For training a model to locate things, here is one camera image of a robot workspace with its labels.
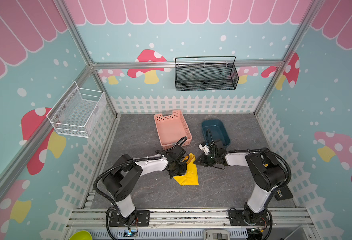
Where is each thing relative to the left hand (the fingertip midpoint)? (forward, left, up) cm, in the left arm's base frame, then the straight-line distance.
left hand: (184, 176), depth 88 cm
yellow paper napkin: (-1, -4, 0) cm, 4 cm away
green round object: (-30, +47, +4) cm, 56 cm away
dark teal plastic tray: (+36, -25, 0) cm, 43 cm away
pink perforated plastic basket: (+35, +10, 0) cm, 36 cm away
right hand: (+8, -5, +2) cm, 10 cm away
